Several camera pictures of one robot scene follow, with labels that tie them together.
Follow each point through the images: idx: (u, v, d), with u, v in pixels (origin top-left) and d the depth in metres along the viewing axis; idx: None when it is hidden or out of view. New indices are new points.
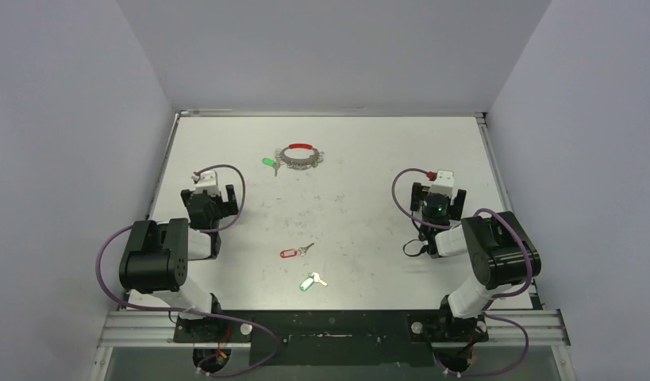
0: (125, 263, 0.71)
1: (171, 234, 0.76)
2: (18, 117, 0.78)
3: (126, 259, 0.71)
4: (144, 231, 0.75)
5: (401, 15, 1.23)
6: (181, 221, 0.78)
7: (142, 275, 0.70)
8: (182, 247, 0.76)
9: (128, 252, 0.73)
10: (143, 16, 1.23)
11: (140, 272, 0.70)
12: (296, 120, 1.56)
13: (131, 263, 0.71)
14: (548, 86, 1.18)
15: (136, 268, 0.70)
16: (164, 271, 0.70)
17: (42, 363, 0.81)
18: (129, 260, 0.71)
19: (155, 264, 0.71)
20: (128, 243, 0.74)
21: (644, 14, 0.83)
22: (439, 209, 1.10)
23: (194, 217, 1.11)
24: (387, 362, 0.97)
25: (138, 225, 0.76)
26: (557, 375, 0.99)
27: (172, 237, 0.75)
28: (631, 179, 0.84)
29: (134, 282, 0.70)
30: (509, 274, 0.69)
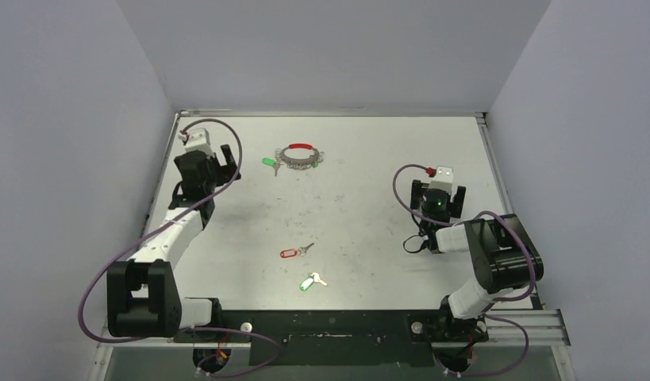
0: (113, 319, 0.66)
1: (153, 287, 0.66)
2: (18, 117, 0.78)
3: (112, 313, 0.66)
4: (123, 282, 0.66)
5: (401, 15, 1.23)
6: (163, 269, 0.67)
7: (133, 330, 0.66)
8: (171, 293, 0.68)
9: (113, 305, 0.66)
10: (143, 16, 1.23)
11: (132, 329, 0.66)
12: (296, 121, 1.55)
13: (119, 317, 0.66)
14: (548, 86, 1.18)
15: (125, 322, 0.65)
16: (155, 325, 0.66)
17: (41, 363, 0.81)
18: (116, 317, 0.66)
19: (146, 320, 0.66)
20: (109, 298, 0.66)
21: (643, 14, 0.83)
22: (439, 204, 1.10)
23: (186, 178, 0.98)
24: (387, 362, 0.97)
25: (114, 275, 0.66)
26: (557, 374, 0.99)
27: (155, 291, 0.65)
28: (632, 178, 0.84)
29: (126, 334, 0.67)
30: (510, 279, 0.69)
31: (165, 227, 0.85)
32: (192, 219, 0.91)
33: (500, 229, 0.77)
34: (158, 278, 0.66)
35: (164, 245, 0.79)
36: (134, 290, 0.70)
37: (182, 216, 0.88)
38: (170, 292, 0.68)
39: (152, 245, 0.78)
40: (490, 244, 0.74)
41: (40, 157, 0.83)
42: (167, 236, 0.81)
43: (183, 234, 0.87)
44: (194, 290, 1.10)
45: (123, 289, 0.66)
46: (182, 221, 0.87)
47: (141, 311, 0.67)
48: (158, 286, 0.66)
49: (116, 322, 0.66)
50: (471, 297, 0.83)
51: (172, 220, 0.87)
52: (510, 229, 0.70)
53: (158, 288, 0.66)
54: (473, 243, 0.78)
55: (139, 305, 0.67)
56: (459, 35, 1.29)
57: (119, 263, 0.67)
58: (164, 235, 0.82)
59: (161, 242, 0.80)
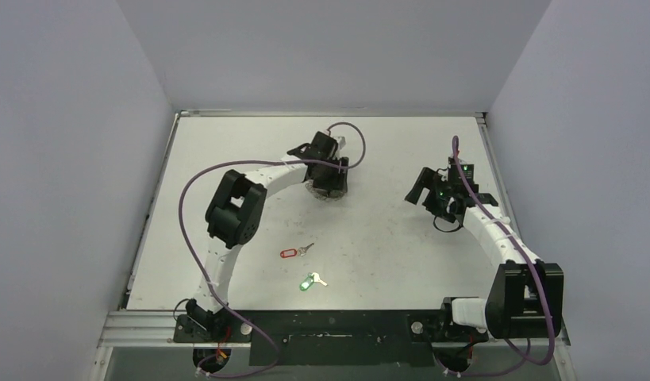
0: (210, 207, 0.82)
1: (248, 200, 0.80)
2: (17, 118, 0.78)
3: (213, 205, 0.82)
4: (229, 185, 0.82)
5: (401, 16, 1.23)
6: (260, 190, 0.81)
7: (220, 224, 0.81)
8: (255, 215, 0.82)
9: (216, 199, 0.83)
10: (143, 17, 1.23)
11: (218, 221, 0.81)
12: (294, 120, 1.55)
13: (215, 209, 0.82)
14: (548, 86, 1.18)
15: (217, 217, 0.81)
16: (235, 229, 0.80)
17: (41, 363, 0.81)
18: (213, 209, 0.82)
19: (230, 219, 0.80)
20: (217, 193, 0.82)
21: (641, 15, 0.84)
22: (465, 171, 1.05)
23: (316, 142, 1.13)
24: (387, 362, 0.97)
25: (227, 177, 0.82)
26: (558, 374, 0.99)
27: (248, 203, 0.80)
28: (631, 178, 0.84)
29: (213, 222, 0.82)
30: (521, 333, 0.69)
31: (278, 163, 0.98)
32: (300, 172, 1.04)
33: (532, 279, 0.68)
34: (254, 195, 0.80)
35: (270, 178, 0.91)
36: (234, 197, 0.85)
37: (294, 163, 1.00)
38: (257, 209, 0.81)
39: (261, 173, 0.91)
40: (515, 301, 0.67)
41: (39, 157, 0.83)
42: (276, 171, 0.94)
43: (288, 178, 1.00)
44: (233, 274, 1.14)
45: (226, 190, 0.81)
46: (294, 166, 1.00)
47: (232, 213, 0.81)
48: (251, 200, 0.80)
49: (212, 212, 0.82)
50: (475, 317, 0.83)
51: (286, 162, 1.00)
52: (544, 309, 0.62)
53: (249, 202, 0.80)
54: (498, 286, 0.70)
55: (232, 209, 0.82)
56: (458, 35, 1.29)
57: (234, 171, 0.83)
58: (274, 168, 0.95)
59: (269, 173, 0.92)
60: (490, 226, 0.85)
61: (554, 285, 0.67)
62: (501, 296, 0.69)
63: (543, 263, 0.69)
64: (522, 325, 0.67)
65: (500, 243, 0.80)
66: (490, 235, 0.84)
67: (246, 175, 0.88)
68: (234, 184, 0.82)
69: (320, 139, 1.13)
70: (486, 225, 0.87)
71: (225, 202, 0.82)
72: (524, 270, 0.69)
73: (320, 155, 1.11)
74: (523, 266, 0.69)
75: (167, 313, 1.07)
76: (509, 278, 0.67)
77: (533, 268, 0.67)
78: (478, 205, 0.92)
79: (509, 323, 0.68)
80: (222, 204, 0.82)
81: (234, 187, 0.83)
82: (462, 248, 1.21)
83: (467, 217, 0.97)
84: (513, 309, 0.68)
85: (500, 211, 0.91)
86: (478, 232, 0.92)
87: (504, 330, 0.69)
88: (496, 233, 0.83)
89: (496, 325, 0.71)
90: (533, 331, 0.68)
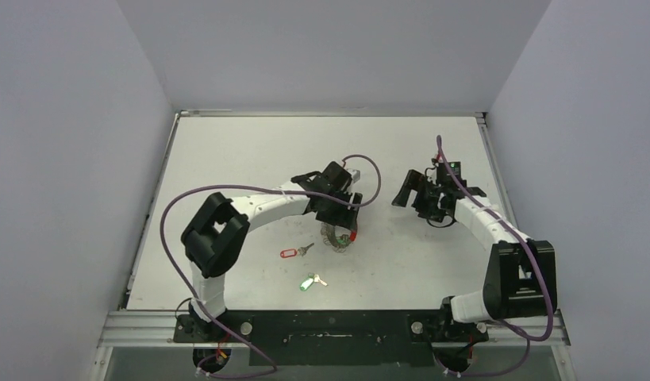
0: (189, 230, 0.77)
1: (226, 229, 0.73)
2: (17, 117, 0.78)
3: (191, 227, 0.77)
4: (211, 209, 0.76)
5: (401, 15, 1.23)
6: (242, 223, 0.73)
7: (194, 250, 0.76)
8: (232, 247, 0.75)
9: (196, 222, 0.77)
10: (143, 17, 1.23)
11: (194, 247, 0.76)
12: (294, 120, 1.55)
13: (194, 232, 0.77)
14: (548, 86, 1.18)
15: (195, 240, 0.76)
16: (206, 259, 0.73)
17: (41, 363, 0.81)
18: (191, 232, 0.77)
19: (203, 247, 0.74)
20: (198, 217, 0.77)
21: (642, 14, 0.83)
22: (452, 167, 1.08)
23: (328, 172, 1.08)
24: (387, 362, 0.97)
25: (211, 199, 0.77)
26: (558, 374, 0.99)
27: (224, 233, 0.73)
28: (631, 178, 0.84)
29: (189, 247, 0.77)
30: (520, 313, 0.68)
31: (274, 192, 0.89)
32: (296, 203, 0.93)
33: (525, 256, 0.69)
34: (233, 226, 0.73)
35: (259, 207, 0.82)
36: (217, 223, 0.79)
37: (294, 194, 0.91)
38: (234, 243, 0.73)
39: (252, 200, 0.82)
40: (510, 279, 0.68)
41: (39, 157, 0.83)
42: (269, 201, 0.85)
43: (282, 209, 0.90)
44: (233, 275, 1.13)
45: (206, 213, 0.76)
46: (290, 198, 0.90)
47: (208, 241, 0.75)
48: (228, 232, 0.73)
49: (189, 235, 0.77)
50: (475, 309, 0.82)
51: (284, 191, 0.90)
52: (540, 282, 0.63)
53: (226, 231, 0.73)
54: (491, 267, 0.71)
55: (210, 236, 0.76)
56: (458, 35, 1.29)
57: (220, 195, 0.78)
58: (267, 198, 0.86)
59: (260, 202, 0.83)
60: (481, 213, 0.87)
61: (548, 262, 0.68)
62: (496, 275, 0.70)
63: (535, 241, 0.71)
64: (521, 304, 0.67)
65: (490, 227, 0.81)
66: (481, 221, 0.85)
67: (232, 201, 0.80)
68: (216, 209, 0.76)
69: (332, 170, 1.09)
70: (475, 213, 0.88)
71: (205, 227, 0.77)
72: (517, 248, 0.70)
73: (327, 185, 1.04)
74: (516, 244, 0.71)
75: (168, 313, 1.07)
76: (501, 255, 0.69)
77: (525, 244, 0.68)
78: (467, 197, 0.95)
79: (507, 303, 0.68)
80: (200, 228, 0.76)
81: (217, 212, 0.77)
82: (462, 247, 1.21)
83: (458, 210, 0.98)
84: (509, 289, 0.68)
85: (488, 200, 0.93)
86: (469, 222, 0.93)
87: (502, 311, 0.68)
88: (486, 219, 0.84)
89: (494, 306, 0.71)
90: (532, 310, 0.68)
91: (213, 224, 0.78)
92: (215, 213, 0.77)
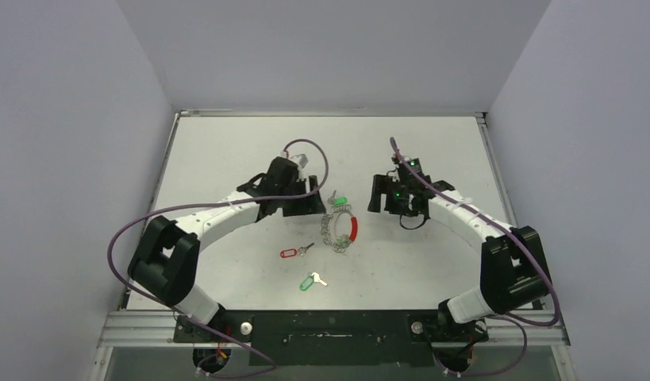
0: (134, 263, 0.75)
1: (175, 253, 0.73)
2: (17, 118, 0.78)
3: (136, 259, 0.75)
4: (155, 235, 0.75)
5: (400, 15, 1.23)
6: (190, 242, 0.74)
7: (144, 282, 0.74)
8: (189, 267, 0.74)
9: (141, 252, 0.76)
10: (143, 17, 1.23)
11: (144, 279, 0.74)
12: (294, 120, 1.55)
13: (140, 263, 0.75)
14: (548, 86, 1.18)
15: (144, 271, 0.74)
16: (160, 288, 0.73)
17: (41, 363, 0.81)
18: (137, 263, 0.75)
19: (155, 275, 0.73)
20: (141, 247, 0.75)
21: (642, 14, 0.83)
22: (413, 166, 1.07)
23: (272, 172, 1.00)
24: (387, 362, 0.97)
25: (153, 225, 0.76)
26: (557, 374, 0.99)
27: (175, 257, 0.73)
28: (631, 178, 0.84)
29: (138, 279, 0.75)
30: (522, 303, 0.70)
31: (221, 204, 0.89)
32: (248, 211, 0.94)
33: (513, 245, 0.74)
34: (182, 248, 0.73)
35: (208, 223, 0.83)
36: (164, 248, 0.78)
37: (241, 203, 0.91)
38: (186, 265, 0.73)
39: (198, 217, 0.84)
40: (507, 271, 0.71)
41: (39, 156, 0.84)
42: (217, 215, 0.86)
43: (232, 221, 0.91)
44: (233, 275, 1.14)
45: (151, 241, 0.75)
46: (238, 207, 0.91)
47: (158, 269, 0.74)
48: (179, 254, 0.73)
49: (136, 267, 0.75)
50: (477, 309, 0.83)
51: (231, 202, 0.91)
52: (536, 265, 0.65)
53: (177, 254, 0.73)
54: (486, 264, 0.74)
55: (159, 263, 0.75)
56: (458, 36, 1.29)
57: (162, 218, 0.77)
58: (214, 211, 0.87)
59: (208, 218, 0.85)
60: (459, 209, 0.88)
61: (535, 246, 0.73)
62: (491, 271, 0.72)
63: (517, 229, 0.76)
64: (522, 293, 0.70)
65: (472, 224, 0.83)
66: (461, 218, 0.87)
67: (178, 221, 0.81)
68: (159, 233, 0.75)
69: (275, 168, 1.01)
70: (452, 210, 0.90)
71: (151, 255, 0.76)
72: (504, 239, 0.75)
73: (276, 185, 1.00)
74: (502, 238, 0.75)
75: (168, 313, 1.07)
76: (494, 249, 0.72)
77: (511, 236, 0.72)
78: (438, 194, 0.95)
79: (509, 295, 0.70)
80: (148, 258, 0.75)
81: (163, 237, 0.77)
82: (461, 247, 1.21)
83: (432, 209, 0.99)
84: (508, 281, 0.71)
85: (459, 194, 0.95)
86: (447, 220, 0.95)
87: (507, 303, 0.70)
88: (465, 215, 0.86)
89: (497, 302, 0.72)
90: (532, 297, 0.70)
91: (159, 250, 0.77)
92: (159, 240, 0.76)
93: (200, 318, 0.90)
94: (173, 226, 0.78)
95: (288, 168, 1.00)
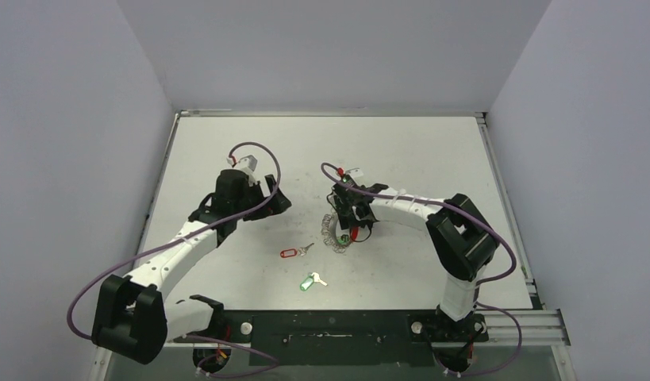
0: (96, 331, 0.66)
1: (137, 314, 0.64)
2: (19, 118, 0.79)
3: (97, 325, 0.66)
4: (111, 298, 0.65)
5: (400, 16, 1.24)
6: (152, 296, 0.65)
7: (113, 348, 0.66)
8: (155, 322, 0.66)
9: (101, 318, 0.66)
10: (143, 17, 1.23)
11: (111, 344, 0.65)
12: (294, 120, 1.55)
13: (103, 329, 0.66)
14: (548, 86, 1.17)
15: (108, 336, 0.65)
16: (133, 350, 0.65)
17: (42, 363, 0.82)
18: (101, 330, 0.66)
19: (122, 339, 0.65)
20: (98, 313, 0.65)
21: (642, 14, 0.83)
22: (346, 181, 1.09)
23: (221, 190, 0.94)
24: (387, 362, 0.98)
25: (105, 290, 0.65)
26: (558, 374, 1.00)
27: (137, 318, 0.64)
28: (630, 178, 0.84)
29: (106, 345, 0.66)
30: (480, 263, 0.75)
31: (174, 242, 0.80)
32: (206, 241, 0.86)
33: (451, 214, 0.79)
34: (143, 305, 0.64)
35: (166, 268, 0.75)
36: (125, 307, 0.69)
37: (197, 234, 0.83)
38: (151, 321, 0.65)
39: (154, 266, 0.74)
40: (456, 239, 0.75)
41: (39, 157, 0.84)
42: (172, 257, 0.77)
43: (191, 255, 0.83)
44: (233, 275, 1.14)
45: (109, 305, 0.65)
46: (194, 239, 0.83)
47: (124, 331, 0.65)
48: (141, 313, 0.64)
49: (99, 335, 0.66)
50: (459, 292, 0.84)
51: (184, 236, 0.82)
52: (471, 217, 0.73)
53: (138, 314, 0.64)
54: (436, 240, 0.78)
55: (123, 324, 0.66)
56: (459, 35, 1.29)
57: (113, 278, 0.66)
58: (169, 252, 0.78)
59: (163, 263, 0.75)
60: (397, 203, 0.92)
61: (471, 209, 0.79)
62: (444, 244, 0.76)
63: (451, 200, 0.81)
64: (477, 252, 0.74)
65: (413, 209, 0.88)
66: (401, 210, 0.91)
67: (132, 277, 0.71)
68: (116, 295, 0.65)
69: (224, 185, 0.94)
70: (392, 205, 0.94)
71: (113, 317, 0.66)
72: (443, 211, 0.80)
73: (228, 201, 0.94)
74: (440, 210, 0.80)
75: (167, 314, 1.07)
76: (438, 222, 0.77)
77: (447, 205, 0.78)
78: (375, 196, 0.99)
79: (470, 261, 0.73)
80: (109, 322, 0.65)
81: (119, 298, 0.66)
82: None
83: (375, 211, 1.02)
84: (461, 247, 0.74)
85: (394, 189, 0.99)
86: (391, 217, 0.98)
87: (471, 268, 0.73)
88: (404, 205, 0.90)
89: (459, 270, 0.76)
90: (486, 250, 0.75)
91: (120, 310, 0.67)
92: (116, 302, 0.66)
93: (196, 327, 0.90)
94: (128, 283, 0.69)
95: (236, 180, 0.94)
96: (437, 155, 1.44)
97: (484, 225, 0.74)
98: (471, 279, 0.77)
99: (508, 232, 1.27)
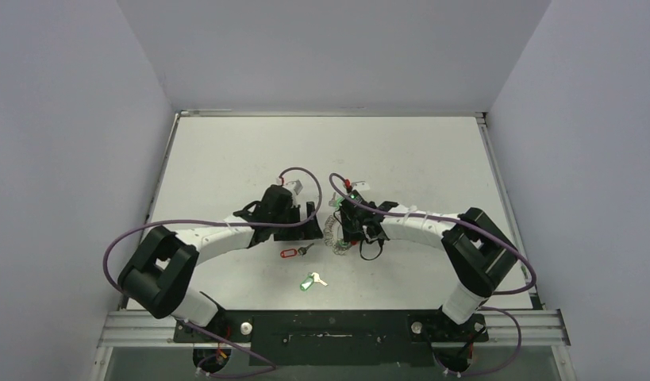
0: (127, 271, 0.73)
1: (173, 263, 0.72)
2: (18, 119, 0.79)
3: (128, 267, 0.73)
4: (155, 244, 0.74)
5: (400, 16, 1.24)
6: (190, 253, 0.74)
7: (134, 291, 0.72)
8: (181, 280, 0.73)
9: (135, 260, 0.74)
10: (142, 16, 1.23)
11: (135, 286, 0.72)
12: (293, 120, 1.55)
13: (132, 273, 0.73)
14: (548, 86, 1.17)
15: (134, 281, 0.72)
16: (152, 299, 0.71)
17: (41, 363, 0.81)
18: (131, 271, 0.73)
19: (148, 286, 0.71)
20: (135, 255, 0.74)
21: (641, 15, 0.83)
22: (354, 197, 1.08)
23: (266, 200, 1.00)
24: (387, 362, 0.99)
25: (152, 236, 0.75)
26: (557, 374, 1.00)
27: (171, 267, 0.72)
28: (632, 179, 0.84)
29: (128, 289, 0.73)
30: (498, 279, 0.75)
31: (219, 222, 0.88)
32: (243, 235, 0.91)
33: (468, 230, 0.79)
34: (181, 259, 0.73)
35: (206, 238, 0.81)
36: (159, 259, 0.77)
37: (238, 225, 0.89)
38: (180, 276, 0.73)
39: (196, 232, 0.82)
40: (474, 256, 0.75)
41: (37, 157, 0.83)
42: (214, 232, 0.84)
43: (229, 240, 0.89)
44: (233, 275, 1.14)
45: (148, 251, 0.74)
46: (235, 228, 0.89)
47: (151, 281, 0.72)
48: (177, 264, 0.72)
49: (127, 277, 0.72)
50: (468, 301, 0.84)
51: (228, 222, 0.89)
52: (488, 234, 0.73)
53: (173, 265, 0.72)
54: (453, 256, 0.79)
55: (152, 274, 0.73)
56: (459, 35, 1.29)
57: (162, 228, 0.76)
58: (213, 228, 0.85)
59: (205, 234, 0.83)
60: (409, 221, 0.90)
61: (489, 223, 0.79)
62: (462, 261, 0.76)
63: (465, 215, 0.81)
64: (496, 267, 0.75)
65: (426, 226, 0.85)
66: (415, 228, 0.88)
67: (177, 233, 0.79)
68: (159, 243, 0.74)
69: (270, 196, 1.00)
70: (404, 223, 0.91)
71: (146, 265, 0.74)
72: (458, 226, 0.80)
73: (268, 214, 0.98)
74: (456, 226, 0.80)
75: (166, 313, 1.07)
76: (454, 240, 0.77)
77: (463, 222, 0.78)
78: (386, 214, 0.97)
79: (490, 279, 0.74)
80: (141, 267, 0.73)
81: (159, 248, 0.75)
82: None
83: (386, 229, 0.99)
84: (480, 264, 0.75)
85: (405, 206, 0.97)
86: (403, 234, 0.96)
87: (490, 286, 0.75)
88: (417, 221, 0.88)
89: (479, 286, 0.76)
90: (504, 263, 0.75)
91: (154, 259, 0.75)
92: (156, 248, 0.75)
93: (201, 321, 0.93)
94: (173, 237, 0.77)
95: (283, 196, 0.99)
96: (437, 155, 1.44)
97: (502, 240, 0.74)
98: (489, 294, 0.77)
99: (508, 232, 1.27)
